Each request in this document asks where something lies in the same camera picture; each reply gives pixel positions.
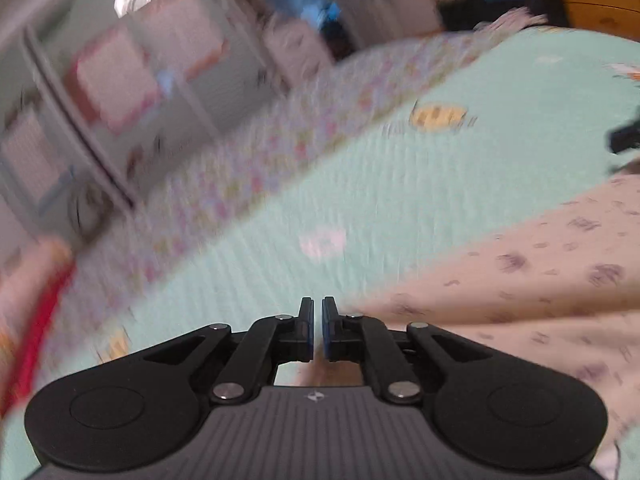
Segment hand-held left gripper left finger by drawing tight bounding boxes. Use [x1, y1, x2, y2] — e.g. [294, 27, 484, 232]
[142, 297, 315, 406]

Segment mint quilted bee bedspread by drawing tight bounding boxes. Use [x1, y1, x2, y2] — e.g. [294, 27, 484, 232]
[0, 25, 640, 480]

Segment grey hoop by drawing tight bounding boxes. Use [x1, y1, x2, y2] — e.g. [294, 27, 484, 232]
[67, 180, 117, 237]

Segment black storage box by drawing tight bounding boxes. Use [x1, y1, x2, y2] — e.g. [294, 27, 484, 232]
[444, 0, 566, 32]

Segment pink printed pants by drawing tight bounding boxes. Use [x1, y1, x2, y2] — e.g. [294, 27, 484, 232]
[295, 172, 640, 463]

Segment blue bordered poster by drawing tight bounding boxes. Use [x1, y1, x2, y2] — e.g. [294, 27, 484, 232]
[0, 110, 71, 211]

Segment pink bordered poster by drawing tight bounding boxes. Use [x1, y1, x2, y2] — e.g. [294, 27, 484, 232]
[65, 27, 161, 136]

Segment red cloth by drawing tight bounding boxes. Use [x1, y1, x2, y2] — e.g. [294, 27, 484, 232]
[0, 265, 77, 417]

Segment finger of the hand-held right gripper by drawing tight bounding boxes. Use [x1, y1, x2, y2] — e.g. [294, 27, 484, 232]
[607, 121, 640, 156]

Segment white cloth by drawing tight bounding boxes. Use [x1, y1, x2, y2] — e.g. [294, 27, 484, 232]
[470, 7, 547, 37]

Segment wooden desk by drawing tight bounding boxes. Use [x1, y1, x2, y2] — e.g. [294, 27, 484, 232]
[550, 0, 640, 43]

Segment sliding door wardrobe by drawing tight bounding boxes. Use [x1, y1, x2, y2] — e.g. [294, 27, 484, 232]
[0, 0, 282, 261]

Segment orange bordered poster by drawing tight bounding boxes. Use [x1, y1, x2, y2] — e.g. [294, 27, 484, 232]
[140, 0, 231, 81]

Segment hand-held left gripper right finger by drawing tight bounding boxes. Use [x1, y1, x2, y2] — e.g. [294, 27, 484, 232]
[321, 296, 493, 406]

